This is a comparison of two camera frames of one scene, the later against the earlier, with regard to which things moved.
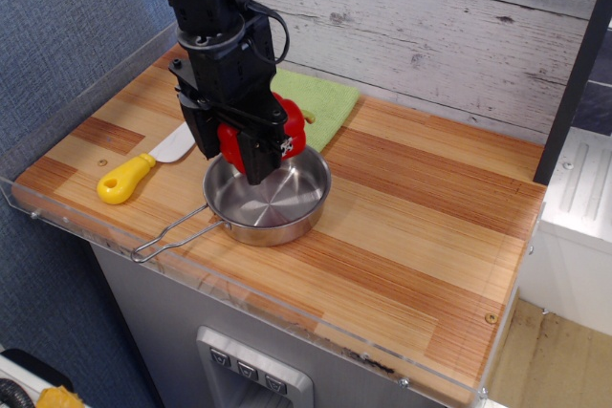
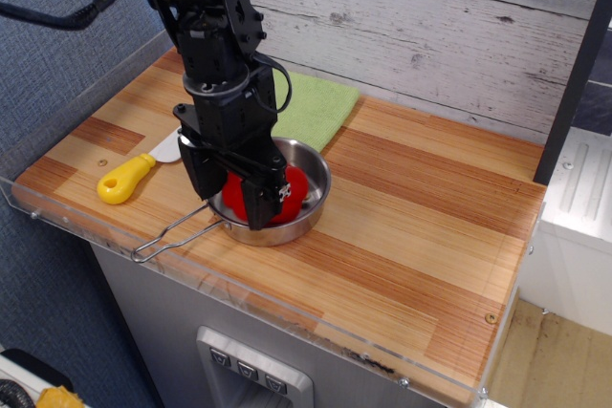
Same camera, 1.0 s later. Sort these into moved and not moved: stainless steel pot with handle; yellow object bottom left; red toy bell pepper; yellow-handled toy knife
Moved: red toy bell pepper
Not moved: stainless steel pot with handle; yellow-handled toy knife; yellow object bottom left
